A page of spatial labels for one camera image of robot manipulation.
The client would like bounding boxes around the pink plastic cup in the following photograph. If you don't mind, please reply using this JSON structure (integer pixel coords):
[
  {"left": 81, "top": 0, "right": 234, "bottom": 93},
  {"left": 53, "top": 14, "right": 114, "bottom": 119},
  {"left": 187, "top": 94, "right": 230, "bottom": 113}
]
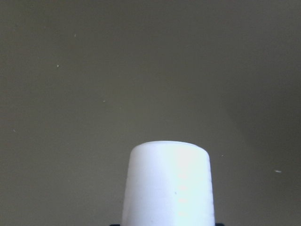
[{"left": 121, "top": 141, "right": 215, "bottom": 226}]

